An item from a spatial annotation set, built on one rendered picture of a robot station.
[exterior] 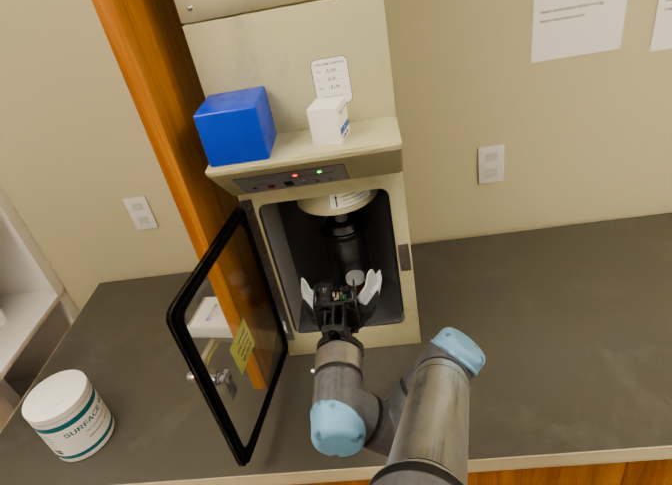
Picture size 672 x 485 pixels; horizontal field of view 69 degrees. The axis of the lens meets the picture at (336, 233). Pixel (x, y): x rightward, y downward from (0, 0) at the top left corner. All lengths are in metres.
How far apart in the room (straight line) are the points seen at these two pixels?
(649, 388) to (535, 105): 0.71
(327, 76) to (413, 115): 0.53
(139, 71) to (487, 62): 0.85
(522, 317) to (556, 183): 0.45
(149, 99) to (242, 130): 0.15
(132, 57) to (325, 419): 0.58
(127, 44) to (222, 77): 0.16
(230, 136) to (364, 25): 0.27
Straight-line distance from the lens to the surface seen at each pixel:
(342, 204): 0.98
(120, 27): 0.81
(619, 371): 1.20
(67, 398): 1.20
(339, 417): 0.70
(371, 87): 0.86
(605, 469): 1.19
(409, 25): 1.28
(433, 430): 0.51
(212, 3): 0.86
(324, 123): 0.79
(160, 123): 0.84
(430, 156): 1.40
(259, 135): 0.78
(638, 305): 1.35
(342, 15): 0.83
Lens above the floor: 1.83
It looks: 33 degrees down
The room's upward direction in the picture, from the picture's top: 12 degrees counter-clockwise
